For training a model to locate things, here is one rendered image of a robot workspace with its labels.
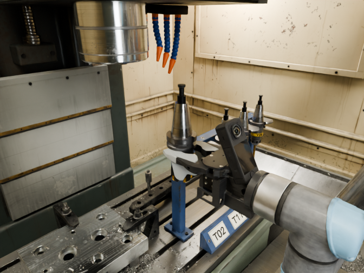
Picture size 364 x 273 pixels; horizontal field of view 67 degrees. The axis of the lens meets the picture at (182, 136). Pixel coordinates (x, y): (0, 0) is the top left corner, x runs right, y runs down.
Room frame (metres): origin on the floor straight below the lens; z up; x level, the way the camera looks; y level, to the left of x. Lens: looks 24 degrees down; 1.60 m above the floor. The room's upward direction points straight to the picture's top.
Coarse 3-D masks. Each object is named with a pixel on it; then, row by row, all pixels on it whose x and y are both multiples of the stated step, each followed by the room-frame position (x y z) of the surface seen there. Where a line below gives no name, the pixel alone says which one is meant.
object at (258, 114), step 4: (256, 104) 1.00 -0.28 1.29; (256, 108) 0.99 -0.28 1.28; (260, 108) 0.98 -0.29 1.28; (256, 112) 0.98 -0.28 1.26; (260, 112) 0.98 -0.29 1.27; (256, 116) 0.98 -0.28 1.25; (260, 116) 0.98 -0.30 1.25; (252, 120) 0.99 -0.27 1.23; (256, 120) 0.98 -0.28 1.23; (260, 120) 0.97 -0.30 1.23
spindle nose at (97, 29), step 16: (80, 16) 0.60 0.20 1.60; (96, 16) 0.59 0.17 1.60; (112, 16) 0.59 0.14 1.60; (128, 16) 0.60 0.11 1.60; (144, 16) 0.64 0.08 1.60; (80, 32) 0.61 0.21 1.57; (96, 32) 0.59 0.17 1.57; (112, 32) 0.59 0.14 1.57; (128, 32) 0.60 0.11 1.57; (144, 32) 0.64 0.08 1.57; (80, 48) 0.62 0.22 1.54; (96, 48) 0.59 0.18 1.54; (112, 48) 0.59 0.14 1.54; (128, 48) 0.60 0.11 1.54; (144, 48) 0.64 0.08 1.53
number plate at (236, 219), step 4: (232, 212) 0.78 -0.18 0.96; (236, 212) 0.79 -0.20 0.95; (228, 216) 0.76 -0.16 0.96; (232, 216) 0.77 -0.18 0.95; (236, 216) 0.78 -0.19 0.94; (240, 216) 0.79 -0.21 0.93; (244, 216) 0.80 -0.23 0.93; (232, 220) 0.76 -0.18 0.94; (236, 220) 0.77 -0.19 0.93; (240, 220) 0.78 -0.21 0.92; (232, 224) 0.75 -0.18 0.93; (236, 224) 0.76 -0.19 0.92
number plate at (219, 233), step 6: (222, 222) 0.74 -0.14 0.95; (216, 228) 0.71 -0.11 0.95; (222, 228) 0.72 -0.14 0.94; (210, 234) 0.68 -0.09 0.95; (216, 234) 0.69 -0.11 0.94; (222, 234) 0.71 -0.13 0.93; (228, 234) 0.72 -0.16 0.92; (216, 240) 0.68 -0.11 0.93; (222, 240) 0.69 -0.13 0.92; (216, 246) 0.66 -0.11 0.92
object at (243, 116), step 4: (240, 112) 0.91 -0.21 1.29; (244, 112) 0.90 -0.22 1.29; (240, 116) 0.91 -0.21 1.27; (244, 116) 0.90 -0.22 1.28; (240, 120) 0.90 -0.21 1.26; (244, 120) 0.90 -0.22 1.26; (244, 124) 0.90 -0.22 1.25; (248, 124) 0.91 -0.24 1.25; (244, 128) 0.90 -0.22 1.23; (248, 128) 0.90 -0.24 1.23
